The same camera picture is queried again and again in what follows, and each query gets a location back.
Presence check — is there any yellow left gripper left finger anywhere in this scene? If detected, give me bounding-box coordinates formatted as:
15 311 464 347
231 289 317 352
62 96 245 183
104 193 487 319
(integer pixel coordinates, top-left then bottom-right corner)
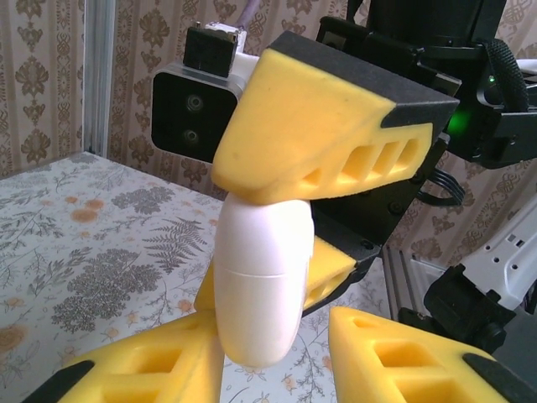
18 309 226 403

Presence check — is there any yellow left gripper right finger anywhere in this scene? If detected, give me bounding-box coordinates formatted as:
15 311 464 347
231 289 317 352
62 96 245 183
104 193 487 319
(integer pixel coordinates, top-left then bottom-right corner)
328 306 537 403

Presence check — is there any long aluminium base rail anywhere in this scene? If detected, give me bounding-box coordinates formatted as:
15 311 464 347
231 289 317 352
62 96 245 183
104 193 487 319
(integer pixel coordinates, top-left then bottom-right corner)
380 246 425 321

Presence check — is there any thin black gripper wire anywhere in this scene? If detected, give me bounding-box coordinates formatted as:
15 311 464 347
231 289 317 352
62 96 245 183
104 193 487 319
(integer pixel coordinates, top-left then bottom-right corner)
419 167 467 207

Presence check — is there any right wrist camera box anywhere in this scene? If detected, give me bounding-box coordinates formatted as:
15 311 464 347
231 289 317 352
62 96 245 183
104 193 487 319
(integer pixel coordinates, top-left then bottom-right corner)
150 24 261 163

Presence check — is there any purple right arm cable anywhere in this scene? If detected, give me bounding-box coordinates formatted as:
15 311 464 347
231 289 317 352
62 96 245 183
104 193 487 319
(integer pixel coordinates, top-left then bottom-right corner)
234 0 259 30

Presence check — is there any aluminium corner post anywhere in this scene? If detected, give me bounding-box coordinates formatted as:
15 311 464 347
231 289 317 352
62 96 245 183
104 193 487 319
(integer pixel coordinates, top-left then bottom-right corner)
83 0 111 157

